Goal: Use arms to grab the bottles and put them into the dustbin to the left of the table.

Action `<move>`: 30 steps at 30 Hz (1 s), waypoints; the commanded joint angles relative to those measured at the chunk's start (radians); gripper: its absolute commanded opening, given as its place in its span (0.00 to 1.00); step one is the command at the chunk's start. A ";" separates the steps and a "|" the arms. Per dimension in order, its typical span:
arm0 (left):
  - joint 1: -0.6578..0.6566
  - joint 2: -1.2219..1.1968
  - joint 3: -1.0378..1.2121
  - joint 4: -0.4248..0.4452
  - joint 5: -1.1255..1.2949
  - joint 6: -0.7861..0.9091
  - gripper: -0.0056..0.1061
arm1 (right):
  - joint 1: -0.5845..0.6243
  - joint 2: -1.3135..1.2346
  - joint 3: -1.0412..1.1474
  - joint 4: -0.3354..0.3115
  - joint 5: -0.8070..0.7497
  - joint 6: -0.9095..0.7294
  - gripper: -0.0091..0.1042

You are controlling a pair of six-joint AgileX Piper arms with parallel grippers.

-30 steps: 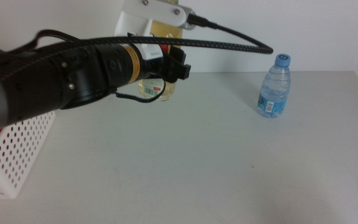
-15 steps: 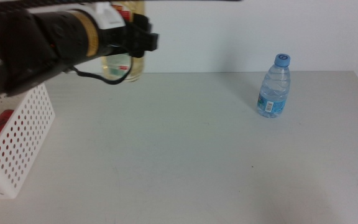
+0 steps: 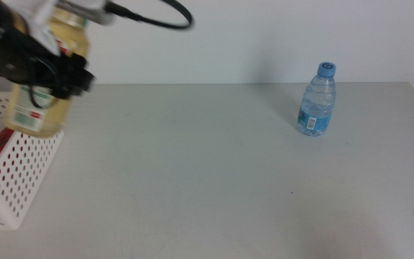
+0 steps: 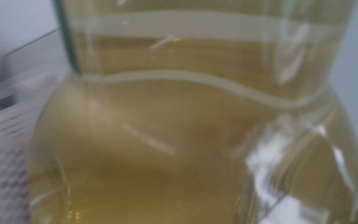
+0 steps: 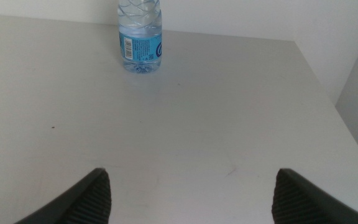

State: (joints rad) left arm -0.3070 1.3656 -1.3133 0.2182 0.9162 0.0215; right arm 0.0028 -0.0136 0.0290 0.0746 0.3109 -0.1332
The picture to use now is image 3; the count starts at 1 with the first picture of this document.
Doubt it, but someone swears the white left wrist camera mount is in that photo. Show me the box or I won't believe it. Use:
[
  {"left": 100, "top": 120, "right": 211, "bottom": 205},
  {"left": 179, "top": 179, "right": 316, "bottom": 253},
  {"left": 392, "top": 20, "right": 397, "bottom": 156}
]
[{"left": 4, "top": 0, "right": 63, "bottom": 57}]

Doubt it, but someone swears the clear water bottle blue cap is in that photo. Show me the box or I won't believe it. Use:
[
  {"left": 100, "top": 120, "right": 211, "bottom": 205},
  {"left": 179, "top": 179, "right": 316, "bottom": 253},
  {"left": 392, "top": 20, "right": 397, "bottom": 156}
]
[{"left": 296, "top": 62, "right": 337, "bottom": 137}]

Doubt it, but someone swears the white perforated plastic basket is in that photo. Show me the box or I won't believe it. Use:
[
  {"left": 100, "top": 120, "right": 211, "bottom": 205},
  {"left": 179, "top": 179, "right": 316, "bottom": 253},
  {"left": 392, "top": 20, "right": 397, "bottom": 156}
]
[{"left": 0, "top": 73, "right": 65, "bottom": 230}]

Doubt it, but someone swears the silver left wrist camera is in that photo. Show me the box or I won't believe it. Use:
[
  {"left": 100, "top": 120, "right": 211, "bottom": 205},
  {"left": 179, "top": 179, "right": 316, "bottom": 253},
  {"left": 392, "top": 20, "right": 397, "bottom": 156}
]
[{"left": 55, "top": 0, "right": 116, "bottom": 26}]

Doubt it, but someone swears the yellow tea bottle white cap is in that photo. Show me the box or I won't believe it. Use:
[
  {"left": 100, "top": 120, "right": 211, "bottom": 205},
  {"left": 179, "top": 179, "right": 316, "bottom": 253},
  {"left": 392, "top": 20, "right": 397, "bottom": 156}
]
[{"left": 4, "top": 6, "right": 90, "bottom": 138}]

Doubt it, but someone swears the thin black left gripper cable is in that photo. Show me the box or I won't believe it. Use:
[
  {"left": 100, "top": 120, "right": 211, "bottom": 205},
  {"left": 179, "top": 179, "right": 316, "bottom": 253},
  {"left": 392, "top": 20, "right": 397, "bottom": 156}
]
[{"left": 29, "top": 57, "right": 61, "bottom": 109}]

